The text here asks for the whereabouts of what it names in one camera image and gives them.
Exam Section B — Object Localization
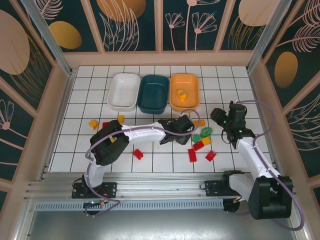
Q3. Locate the small controller board with wires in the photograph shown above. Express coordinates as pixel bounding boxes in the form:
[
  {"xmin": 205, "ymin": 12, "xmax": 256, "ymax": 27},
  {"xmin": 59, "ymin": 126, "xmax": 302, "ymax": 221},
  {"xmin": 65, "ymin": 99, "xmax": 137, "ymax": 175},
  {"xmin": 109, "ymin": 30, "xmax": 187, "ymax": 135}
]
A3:
[{"xmin": 82, "ymin": 198, "xmax": 111, "ymax": 216}]

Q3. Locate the aluminium frame post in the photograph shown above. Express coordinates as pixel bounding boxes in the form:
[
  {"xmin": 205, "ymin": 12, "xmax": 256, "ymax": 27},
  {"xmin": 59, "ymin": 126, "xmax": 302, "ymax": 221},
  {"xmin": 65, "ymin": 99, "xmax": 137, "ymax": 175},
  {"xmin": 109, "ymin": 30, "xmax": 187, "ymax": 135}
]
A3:
[
  {"xmin": 21, "ymin": 0, "xmax": 77, "ymax": 77},
  {"xmin": 246, "ymin": 0, "xmax": 282, "ymax": 75}
]

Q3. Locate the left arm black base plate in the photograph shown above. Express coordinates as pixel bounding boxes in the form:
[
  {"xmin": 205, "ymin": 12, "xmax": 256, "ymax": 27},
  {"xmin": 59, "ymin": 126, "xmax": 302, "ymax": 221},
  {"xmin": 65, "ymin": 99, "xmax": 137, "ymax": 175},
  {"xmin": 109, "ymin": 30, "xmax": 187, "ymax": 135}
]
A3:
[{"xmin": 71, "ymin": 181, "xmax": 118, "ymax": 200}]

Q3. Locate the slotted grey cable duct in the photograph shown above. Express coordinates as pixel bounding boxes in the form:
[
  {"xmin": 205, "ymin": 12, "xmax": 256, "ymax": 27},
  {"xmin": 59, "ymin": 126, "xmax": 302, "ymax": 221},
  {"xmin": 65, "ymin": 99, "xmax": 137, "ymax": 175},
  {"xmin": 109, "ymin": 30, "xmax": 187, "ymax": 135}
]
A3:
[{"xmin": 34, "ymin": 199, "xmax": 226, "ymax": 211}]

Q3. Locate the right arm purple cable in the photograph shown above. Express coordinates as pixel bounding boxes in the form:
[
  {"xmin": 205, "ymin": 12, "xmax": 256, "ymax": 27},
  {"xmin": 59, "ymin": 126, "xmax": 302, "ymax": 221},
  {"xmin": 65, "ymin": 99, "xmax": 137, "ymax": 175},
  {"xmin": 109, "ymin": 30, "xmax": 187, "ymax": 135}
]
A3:
[{"xmin": 226, "ymin": 99, "xmax": 305, "ymax": 231}]

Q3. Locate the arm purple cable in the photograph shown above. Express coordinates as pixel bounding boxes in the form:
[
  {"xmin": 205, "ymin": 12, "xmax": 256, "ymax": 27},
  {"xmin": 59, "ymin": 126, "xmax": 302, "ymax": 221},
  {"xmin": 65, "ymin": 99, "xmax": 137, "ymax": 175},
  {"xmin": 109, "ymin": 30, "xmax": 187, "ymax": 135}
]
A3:
[
  {"xmin": 84, "ymin": 109, "xmax": 201, "ymax": 218},
  {"xmin": 226, "ymin": 99, "xmax": 305, "ymax": 231}
]

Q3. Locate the teal plastic bin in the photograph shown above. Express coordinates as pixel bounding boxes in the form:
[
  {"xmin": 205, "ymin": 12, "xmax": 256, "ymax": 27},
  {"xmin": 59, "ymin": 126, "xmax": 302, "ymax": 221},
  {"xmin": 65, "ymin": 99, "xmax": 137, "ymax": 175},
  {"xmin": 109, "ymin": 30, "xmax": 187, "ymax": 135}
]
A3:
[{"xmin": 136, "ymin": 74, "xmax": 171, "ymax": 115}]

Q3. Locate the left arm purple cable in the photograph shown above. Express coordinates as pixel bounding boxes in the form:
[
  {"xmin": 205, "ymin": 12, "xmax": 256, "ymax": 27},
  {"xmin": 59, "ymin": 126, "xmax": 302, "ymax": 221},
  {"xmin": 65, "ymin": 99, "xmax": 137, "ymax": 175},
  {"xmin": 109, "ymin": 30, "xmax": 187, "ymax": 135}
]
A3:
[{"xmin": 84, "ymin": 109, "xmax": 201, "ymax": 218}]

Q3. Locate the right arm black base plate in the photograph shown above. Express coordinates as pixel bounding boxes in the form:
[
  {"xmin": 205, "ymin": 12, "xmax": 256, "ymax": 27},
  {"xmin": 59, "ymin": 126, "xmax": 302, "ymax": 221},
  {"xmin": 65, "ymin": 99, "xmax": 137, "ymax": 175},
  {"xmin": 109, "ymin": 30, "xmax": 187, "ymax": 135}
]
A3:
[{"xmin": 204, "ymin": 179, "xmax": 226, "ymax": 198}]

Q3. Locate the green lego gear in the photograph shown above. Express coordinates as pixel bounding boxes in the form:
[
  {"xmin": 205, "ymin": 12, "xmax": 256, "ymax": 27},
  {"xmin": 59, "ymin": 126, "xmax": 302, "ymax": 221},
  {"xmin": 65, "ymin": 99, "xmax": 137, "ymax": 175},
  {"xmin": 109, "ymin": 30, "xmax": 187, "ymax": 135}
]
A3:
[{"xmin": 199, "ymin": 126, "xmax": 213, "ymax": 138}]

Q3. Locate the white plastic bin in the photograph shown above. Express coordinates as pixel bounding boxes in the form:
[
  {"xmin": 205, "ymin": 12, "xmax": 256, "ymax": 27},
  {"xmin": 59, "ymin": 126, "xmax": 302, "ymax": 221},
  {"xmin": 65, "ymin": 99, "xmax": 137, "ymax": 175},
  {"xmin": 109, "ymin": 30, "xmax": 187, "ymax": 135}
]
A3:
[{"xmin": 106, "ymin": 72, "xmax": 141, "ymax": 112}]

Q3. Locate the aluminium mounting rail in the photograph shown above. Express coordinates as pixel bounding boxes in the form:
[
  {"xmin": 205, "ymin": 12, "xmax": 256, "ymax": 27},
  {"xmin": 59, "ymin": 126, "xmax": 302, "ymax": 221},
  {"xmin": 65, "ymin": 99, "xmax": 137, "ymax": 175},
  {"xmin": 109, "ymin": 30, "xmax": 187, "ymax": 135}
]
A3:
[{"xmin": 24, "ymin": 171, "xmax": 297, "ymax": 201}]

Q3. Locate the yellow lego figure grey top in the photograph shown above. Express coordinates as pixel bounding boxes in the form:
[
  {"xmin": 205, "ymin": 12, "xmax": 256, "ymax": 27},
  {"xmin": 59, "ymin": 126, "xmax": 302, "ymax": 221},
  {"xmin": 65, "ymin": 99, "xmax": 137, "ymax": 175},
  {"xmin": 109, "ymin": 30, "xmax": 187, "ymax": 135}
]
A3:
[{"xmin": 176, "ymin": 89, "xmax": 189, "ymax": 102}]

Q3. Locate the orange plastic bin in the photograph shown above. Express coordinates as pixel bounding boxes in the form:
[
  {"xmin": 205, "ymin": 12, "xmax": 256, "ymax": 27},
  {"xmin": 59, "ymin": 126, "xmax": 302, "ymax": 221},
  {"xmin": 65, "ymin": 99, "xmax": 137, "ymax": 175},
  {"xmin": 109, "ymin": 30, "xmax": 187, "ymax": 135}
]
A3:
[{"xmin": 169, "ymin": 73, "xmax": 201, "ymax": 113}]

